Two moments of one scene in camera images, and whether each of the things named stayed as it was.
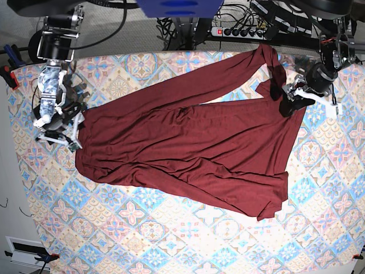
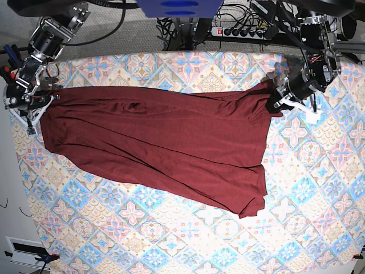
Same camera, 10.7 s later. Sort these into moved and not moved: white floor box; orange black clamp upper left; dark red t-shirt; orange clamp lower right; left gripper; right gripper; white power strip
Moved: dark red t-shirt; right gripper; left gripper
Not moved: orange black clamp upper left; orange clamp lower right; white floor box; white power strip
